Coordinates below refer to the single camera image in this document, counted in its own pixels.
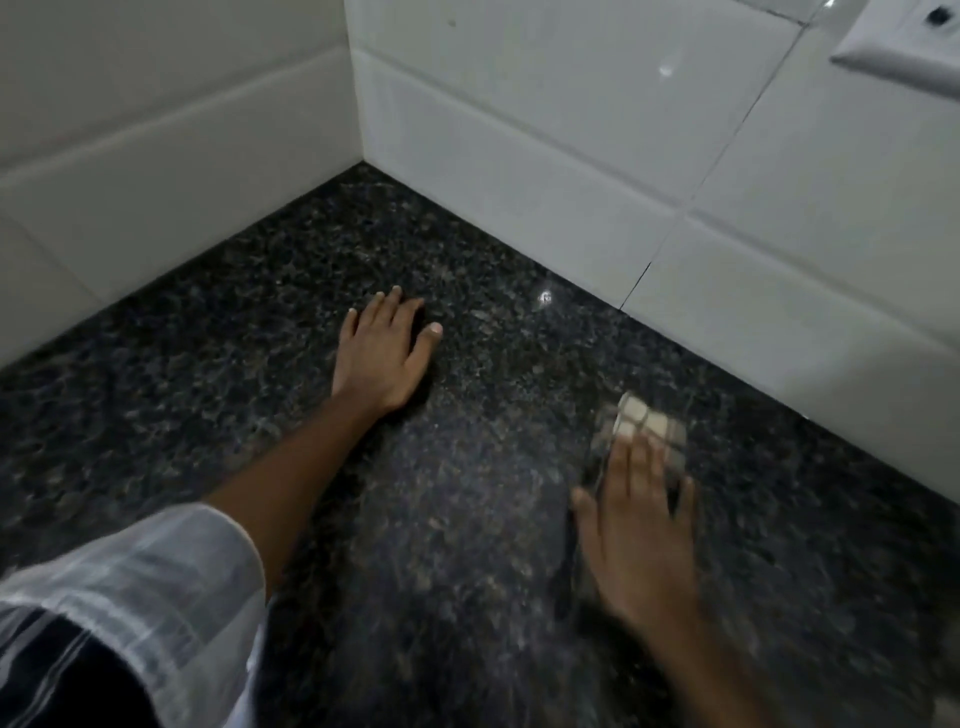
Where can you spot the person's right hand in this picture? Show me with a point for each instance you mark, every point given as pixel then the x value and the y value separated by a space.
pixel 641 551

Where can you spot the person's left hand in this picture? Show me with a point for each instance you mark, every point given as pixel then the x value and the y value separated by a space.
pixel 379 360

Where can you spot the person's left thumb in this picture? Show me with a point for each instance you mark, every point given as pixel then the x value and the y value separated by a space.
pixel 429 342

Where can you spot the person's right thumb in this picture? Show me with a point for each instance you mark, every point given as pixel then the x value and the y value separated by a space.
pixel 586 513

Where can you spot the person's left forearm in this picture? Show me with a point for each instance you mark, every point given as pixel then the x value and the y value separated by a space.
pixel 300 472

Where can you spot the person's right forearm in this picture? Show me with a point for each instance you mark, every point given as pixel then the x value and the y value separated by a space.
pixel 712 679

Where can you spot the white striped shirt sleeve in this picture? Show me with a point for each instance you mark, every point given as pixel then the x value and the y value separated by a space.
pixel 142 607

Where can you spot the white wall switch plate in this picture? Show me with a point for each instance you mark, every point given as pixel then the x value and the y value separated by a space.
pixel 904 41

